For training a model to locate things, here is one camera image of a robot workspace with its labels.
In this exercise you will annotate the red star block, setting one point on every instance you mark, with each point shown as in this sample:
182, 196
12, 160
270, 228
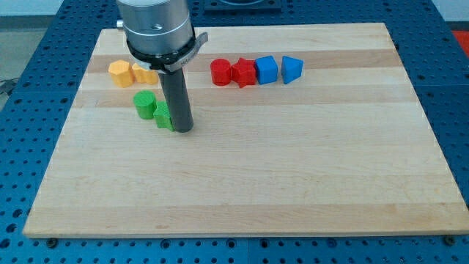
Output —
244, 72

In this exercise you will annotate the wooden board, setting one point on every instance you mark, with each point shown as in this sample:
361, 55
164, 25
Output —
344, 150

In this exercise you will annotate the red cylinder block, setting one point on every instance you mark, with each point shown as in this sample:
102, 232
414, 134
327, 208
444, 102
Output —
221, 72

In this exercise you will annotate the blue cube block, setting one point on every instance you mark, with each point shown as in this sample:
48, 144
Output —
266, 70

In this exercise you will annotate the green star block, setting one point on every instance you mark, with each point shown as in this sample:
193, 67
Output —
162, 116

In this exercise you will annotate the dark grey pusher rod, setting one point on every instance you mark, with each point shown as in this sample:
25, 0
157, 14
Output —
176, 96

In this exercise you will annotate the blue triangle block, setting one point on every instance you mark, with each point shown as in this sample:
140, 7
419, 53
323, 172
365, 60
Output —
291, 69

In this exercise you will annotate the green cylinder block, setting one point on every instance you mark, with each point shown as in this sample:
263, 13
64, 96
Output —
145, 104

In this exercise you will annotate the yellow heart block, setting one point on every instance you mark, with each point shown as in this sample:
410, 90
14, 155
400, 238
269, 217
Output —
144, 76

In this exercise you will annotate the yellow hexagon block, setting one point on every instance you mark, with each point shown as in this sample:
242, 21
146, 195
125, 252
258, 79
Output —
121, 73

